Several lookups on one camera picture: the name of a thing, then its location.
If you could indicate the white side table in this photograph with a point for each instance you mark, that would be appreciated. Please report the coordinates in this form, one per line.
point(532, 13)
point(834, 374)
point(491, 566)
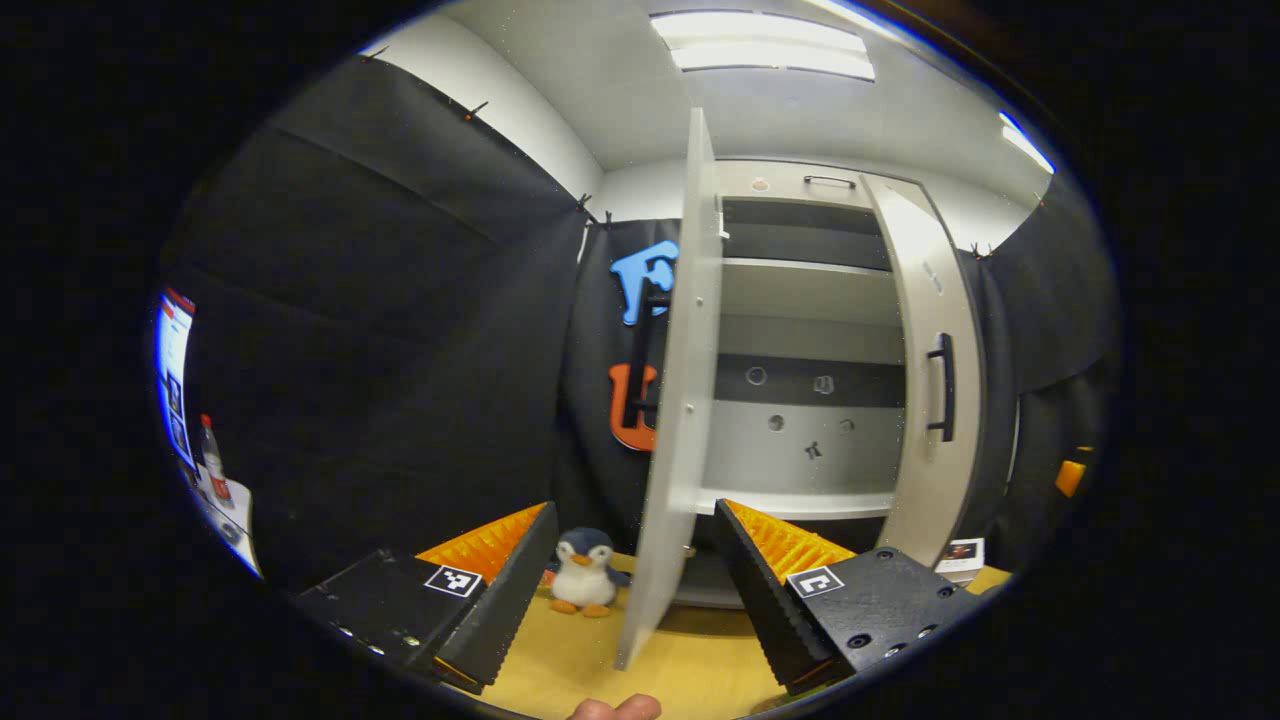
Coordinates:
point(235, 520)

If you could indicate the large ceiling light panel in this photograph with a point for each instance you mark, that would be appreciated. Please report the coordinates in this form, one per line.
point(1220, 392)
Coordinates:
point(765, 45)

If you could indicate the grey cabinet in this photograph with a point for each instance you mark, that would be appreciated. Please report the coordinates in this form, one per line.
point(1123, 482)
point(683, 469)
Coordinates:
point(810, 290)

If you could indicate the grey cabinet door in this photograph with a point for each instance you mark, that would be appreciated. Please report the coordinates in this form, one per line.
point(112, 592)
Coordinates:
point(670, 450)
point(915, 500)

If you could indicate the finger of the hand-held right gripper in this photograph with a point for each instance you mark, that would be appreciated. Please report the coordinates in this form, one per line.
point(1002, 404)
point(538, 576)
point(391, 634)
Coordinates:
point(1070, 475)

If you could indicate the red label bottle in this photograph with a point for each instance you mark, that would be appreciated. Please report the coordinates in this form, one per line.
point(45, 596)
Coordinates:
point(214, 475)

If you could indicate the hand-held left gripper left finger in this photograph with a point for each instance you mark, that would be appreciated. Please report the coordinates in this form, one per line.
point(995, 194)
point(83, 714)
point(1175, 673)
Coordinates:
point(510, 600)

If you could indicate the penguin plush toy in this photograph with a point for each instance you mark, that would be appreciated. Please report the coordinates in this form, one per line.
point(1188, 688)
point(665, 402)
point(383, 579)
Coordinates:
point(585, 575)

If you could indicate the black backdrop cloth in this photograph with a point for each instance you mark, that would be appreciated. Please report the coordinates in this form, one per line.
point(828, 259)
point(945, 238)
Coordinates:
point(380, 350)

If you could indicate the computer monitor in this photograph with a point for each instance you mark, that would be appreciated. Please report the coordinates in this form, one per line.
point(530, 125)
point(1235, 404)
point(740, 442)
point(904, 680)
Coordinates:
point(172, 350)

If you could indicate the grey cabinet drawer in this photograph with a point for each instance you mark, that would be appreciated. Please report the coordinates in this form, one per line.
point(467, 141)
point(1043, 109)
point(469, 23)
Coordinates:
point(780, 185)

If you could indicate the small ceiling light panel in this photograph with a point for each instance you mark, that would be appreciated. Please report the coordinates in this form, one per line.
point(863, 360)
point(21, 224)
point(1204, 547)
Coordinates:
point(1025, 142)

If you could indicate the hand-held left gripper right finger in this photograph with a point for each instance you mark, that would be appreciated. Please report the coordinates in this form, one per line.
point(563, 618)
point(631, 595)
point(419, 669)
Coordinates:
point(765, 600)

